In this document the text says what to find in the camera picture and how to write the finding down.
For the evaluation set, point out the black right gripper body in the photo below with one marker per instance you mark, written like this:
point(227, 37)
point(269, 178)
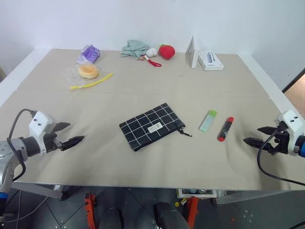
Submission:
point(278, 142)

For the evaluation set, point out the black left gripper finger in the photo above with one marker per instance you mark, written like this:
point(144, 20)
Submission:
point(73, 141)
point(62, 126)

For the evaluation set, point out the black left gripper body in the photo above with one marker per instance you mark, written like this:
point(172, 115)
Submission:
point(50, 140)

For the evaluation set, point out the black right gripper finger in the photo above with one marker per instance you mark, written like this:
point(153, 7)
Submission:
point(267, 130)
point(253, 142)

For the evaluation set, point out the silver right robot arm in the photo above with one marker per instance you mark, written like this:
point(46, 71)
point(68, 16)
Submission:
point(300, 146)

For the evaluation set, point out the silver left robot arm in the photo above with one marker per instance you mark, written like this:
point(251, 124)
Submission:
point(14, 150)

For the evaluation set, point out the black grid pencil pouch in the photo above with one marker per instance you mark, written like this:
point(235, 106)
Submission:
point(150, 126)

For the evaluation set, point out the red black marker pen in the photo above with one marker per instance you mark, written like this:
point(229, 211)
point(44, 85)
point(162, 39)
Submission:
point(225, 129)

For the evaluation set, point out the green highlighter pen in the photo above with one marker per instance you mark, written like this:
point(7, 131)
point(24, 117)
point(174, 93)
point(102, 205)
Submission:
point(208, 120)

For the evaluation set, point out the yellow zip strip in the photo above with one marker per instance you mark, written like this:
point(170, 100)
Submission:
point(91, 82)

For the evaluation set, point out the bread bun in plastic bag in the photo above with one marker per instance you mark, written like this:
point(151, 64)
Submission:
point(87, 71)

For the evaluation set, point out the orange clamp stand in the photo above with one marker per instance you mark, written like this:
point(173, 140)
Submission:
point(192, 210)
point(90, 210)

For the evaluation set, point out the beige table mat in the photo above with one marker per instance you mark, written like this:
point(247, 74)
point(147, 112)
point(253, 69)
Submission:
point(143, 119)

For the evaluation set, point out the white bin under table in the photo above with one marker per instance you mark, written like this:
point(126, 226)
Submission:
point(196, 192)

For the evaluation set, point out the purple plastic bag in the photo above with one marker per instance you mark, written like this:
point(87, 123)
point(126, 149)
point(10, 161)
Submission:
point(89, 54)

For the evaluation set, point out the white flat box with picture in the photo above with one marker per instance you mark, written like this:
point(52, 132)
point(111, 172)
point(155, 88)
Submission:
point(210, 61)

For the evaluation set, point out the green crumpled cloth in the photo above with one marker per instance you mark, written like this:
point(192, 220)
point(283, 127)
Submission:
point(134, 48)

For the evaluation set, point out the white upright box lid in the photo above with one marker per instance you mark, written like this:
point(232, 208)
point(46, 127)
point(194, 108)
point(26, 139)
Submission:
point(193, 53)

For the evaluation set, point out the dark rounded shape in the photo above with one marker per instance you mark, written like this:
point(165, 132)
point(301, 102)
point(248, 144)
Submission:
point(170, 215)

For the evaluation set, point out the white garlic toy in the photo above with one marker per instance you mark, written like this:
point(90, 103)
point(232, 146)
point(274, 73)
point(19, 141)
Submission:
point(151, 52)

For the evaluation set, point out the red plush strawberry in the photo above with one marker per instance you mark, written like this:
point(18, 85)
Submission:
point(166, 51)

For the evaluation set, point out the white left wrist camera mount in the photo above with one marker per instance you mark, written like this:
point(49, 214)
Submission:
point(40, 124)

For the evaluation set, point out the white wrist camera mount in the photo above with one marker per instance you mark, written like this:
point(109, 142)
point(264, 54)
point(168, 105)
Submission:
point(291, 124)
point(40, 124)

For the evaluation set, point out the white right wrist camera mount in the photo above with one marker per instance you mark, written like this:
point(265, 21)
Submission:
point(291, 124)

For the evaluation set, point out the silver table frame bar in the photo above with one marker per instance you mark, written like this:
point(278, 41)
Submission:
point(38, 189)

